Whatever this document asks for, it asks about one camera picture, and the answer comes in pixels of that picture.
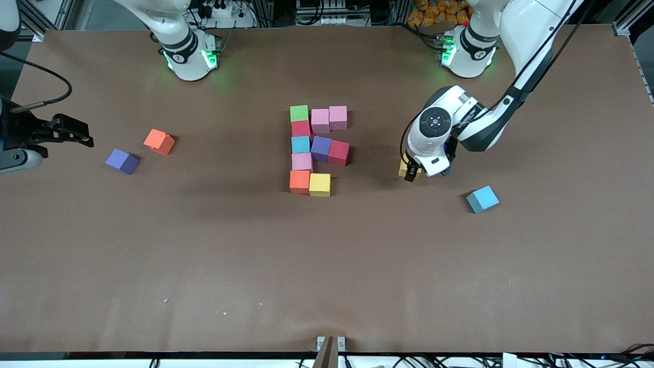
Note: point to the orange foam cube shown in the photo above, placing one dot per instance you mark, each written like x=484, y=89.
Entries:
x=158, y=141
x=300, y=182

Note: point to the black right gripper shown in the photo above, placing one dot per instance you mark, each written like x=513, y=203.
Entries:
x=16, y=131

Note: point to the green foam cube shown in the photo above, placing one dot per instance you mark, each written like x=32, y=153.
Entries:
x=299, y=113

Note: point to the pile of orange objects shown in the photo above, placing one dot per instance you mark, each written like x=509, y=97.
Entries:
x=434, y=13

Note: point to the white power strip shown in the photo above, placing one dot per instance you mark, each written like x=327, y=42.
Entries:
x=227, y=11
x=334, y=20

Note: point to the yellow foam cube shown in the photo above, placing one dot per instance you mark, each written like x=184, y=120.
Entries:
x=402, y=167
x=320, y=185

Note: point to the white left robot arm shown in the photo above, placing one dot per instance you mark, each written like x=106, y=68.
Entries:
x=435, y=121

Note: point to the metal table edge bracket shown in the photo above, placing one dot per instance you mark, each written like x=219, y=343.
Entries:
x=327, y=352

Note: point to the red foam cube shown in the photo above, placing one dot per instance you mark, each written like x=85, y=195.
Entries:
x=339, y=153
x=300, y=129

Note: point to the blue foam cube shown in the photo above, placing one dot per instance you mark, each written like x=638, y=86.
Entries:
x=301, y=144
x=482, y=199

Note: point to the notched pink foam cube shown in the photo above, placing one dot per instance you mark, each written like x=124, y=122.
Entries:
x=338, y=117

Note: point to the purple foam cube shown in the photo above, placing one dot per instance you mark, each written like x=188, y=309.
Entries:
x=121, y=161
x=321, y=148

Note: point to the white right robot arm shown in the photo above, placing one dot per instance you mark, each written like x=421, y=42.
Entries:
x=179, y=46

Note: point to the aluminium frame profile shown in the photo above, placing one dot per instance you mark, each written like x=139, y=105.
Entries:
x=621, y=29
x=37, y=36

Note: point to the brown table cover sheet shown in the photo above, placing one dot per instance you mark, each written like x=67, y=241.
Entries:
x=327, y=286

